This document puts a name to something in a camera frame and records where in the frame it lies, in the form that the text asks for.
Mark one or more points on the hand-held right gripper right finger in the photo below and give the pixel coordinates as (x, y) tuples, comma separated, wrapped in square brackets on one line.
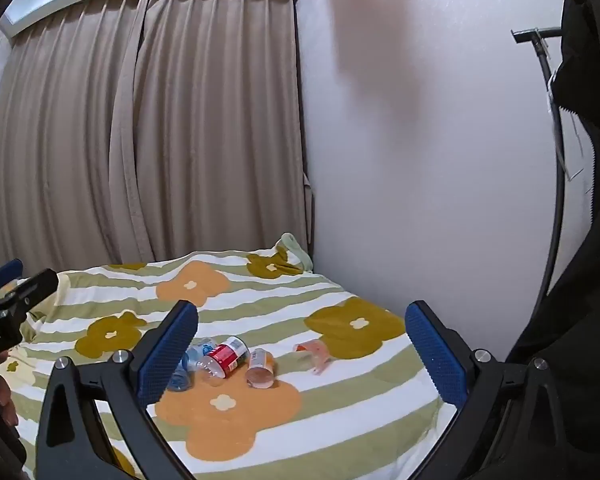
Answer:
[(437, 355)]

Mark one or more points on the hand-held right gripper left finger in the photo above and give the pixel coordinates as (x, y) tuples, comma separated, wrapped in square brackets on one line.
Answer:
[(167, 355)]

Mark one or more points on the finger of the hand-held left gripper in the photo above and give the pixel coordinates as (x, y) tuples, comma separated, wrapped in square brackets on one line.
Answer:
[(2, 272), (37, 285)]

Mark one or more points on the person's left hand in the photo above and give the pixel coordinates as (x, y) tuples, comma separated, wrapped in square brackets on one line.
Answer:
[(4, 392)]

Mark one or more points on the clear bottle with blue label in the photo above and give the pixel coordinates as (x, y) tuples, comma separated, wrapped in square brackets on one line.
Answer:
[(196, 352)]

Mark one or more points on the clear bottle with red label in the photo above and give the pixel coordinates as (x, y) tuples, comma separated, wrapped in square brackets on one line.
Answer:
[(227, 355)]

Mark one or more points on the small pink can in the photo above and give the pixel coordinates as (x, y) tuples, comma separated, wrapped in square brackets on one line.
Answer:
[(260, 367)]

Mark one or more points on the striped floral blanket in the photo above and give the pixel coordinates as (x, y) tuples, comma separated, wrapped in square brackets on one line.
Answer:
[(340, 410)]

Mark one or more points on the beige curtain panel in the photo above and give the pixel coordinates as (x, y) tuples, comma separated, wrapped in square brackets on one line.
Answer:
[(220, 135), (55, 160)]

